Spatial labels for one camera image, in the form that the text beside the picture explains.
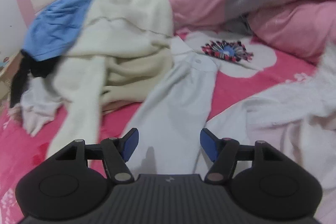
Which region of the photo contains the white button shirt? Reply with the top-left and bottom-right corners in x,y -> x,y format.
194,43 -> 336,224

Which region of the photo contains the white polo shirt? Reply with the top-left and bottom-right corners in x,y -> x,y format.
126,37 -> 218,177

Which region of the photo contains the pink patterned bed sheet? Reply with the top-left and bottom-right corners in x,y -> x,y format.
1,39 -> 335,223

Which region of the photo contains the pale pink small garment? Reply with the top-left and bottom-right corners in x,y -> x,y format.
9,77 -> 63,137

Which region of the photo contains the cream knit sweater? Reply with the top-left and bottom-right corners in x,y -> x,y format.
47,0 -> 173,156

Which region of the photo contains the black garment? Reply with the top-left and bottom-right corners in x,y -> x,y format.
10,50 -> 60,108

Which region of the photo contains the blue garment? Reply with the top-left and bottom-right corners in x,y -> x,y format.
22,0 -> 93,61

